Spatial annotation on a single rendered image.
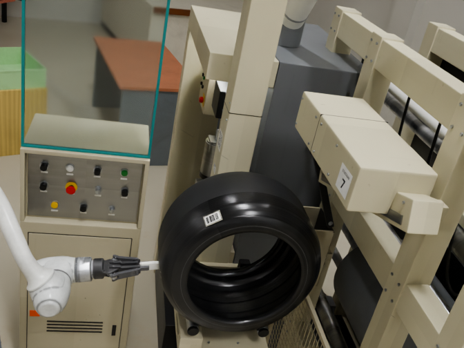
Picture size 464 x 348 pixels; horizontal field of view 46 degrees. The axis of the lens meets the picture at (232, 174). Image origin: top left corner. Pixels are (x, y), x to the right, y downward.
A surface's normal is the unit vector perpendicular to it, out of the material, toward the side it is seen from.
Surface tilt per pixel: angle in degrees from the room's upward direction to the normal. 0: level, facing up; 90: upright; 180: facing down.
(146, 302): 0
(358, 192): 90
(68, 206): 90
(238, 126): 90
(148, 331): 0
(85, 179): 90
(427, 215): 72
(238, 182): 10
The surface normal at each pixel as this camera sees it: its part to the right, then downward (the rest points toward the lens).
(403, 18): -0.89, 0.05
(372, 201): 0.15, 0.48
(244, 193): 0.04, -0.87
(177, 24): 0.43, 0.49
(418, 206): 0.20, 0.19
